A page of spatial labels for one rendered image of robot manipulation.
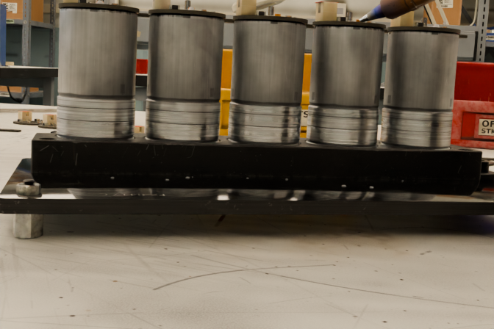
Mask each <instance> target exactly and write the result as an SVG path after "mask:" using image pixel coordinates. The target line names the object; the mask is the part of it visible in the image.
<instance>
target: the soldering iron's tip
mask: <svg viewBox="0 0 494 329"><path fill-rule="evenodd" d="M379 18H385V16H384V13H383V12H382V9H381V7H380V4H379V5H378V6H376V7H375V8H373V9H372V10H371V11H370V12H369V13H367V14H366V15H364V16H363V17H362V18H360V20H359V21H360V22H366V21H372V20H376V19H379Z"/></svg>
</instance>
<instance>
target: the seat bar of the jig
mask: <svg viewBox="0 0 494 329"><path fill-rule="evenodd" d="M57 135H58V133H57V131H51V133H36V134H35V136H34V137H33V139H32V144H31V173H58V174H106V175H155V176H250V177H299V178H394V179H442V180H480V177H481V168H482V151H478V150H474V149H470V148H465V147H461V146H458V145H452V144H451V145H450V146H449V148H450V149H445V150H429V149H415V148H400V147H394V146H389V145H382V144H380V142H381V140H377V143H376V147H372V148H347V147H335V146H328V145H316V144H312V143H308V142H306V141H307V138H300V141H298V142H299V143H300V145H253V144H245V143H239V142H231V141H228V139H229V137H228V136H222V135H219V138H218V140H219V142H211V143H177V142H160V141H153V140H147V139H145V137H146V135H145V133H135V135H134V136H133V137H134V139H133V140H120V141H91V140H70V139H65V138H60V137H57Z"/></svg>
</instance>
